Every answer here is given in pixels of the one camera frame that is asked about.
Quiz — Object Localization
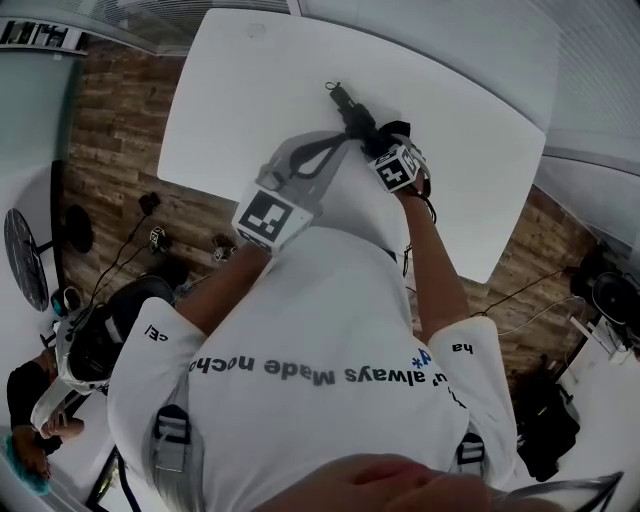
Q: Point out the person's left forearm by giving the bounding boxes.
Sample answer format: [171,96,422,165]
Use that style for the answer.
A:
[174,243,274,337]

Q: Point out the round black mesh panel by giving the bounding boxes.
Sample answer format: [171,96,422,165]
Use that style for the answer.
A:
[3,208,50,314]

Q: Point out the black pole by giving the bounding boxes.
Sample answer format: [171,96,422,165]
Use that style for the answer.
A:
[49,159,69,291]

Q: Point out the round black stool base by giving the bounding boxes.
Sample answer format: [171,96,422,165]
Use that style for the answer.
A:
[64,204,95,254]

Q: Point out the person's face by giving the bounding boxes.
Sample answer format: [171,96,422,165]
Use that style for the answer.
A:
[279,452,501,512]

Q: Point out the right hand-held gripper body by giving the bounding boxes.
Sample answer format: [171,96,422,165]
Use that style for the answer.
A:
[367,143,421,195]

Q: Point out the framed black and white pictures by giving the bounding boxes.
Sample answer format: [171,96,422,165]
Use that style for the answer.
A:
[0,18,91,54]

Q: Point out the black cloth item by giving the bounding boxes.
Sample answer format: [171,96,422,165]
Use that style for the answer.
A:
[324,81,432,174]

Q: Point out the white table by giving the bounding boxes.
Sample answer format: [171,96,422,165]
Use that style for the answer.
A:
[156,7,560,285]

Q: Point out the frosted glass panel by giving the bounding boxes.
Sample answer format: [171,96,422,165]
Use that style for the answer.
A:
[0,44,84,166]

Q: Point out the white printed t-shirt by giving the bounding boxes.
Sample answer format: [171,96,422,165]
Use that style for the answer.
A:
[106,224,519,512]

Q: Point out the black round fan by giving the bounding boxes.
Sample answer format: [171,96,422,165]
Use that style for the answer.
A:
[569,254,640,326]

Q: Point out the black floor cable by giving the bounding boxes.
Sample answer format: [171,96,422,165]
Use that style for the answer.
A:
[469,267,574,321]

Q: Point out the white and black headset rig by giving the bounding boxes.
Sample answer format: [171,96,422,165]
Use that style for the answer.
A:
[29,302,126,431]

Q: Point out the small white blue object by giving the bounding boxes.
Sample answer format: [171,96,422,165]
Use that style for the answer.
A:
[49,285,84,319]

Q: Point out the black chair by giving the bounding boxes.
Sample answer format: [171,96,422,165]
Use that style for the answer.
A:
[107,274,176,321]

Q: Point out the person's right forearm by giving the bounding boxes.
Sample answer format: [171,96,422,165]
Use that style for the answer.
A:
[397,189,474,346]

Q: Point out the grey slatted blind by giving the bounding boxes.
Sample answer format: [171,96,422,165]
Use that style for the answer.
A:
[84,0,201,57]

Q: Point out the grey shoulder strap with buckle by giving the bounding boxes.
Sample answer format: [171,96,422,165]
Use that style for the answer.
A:
[453,433,489,481]
[147,404,206,501]

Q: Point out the white floor cable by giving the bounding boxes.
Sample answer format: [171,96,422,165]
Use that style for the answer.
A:
[497,294,586,337]

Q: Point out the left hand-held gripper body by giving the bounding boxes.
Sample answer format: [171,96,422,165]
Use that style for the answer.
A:
[231,158,324,254]

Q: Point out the black backpack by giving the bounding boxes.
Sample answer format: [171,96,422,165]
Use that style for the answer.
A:
[512,379,584,484]

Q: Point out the eyeglasses frame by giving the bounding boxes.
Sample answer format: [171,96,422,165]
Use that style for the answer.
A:
[492,472,626,512]

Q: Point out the small black patterned device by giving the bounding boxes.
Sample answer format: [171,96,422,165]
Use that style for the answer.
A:
[148,225,171,254]
[210,234,236,262]

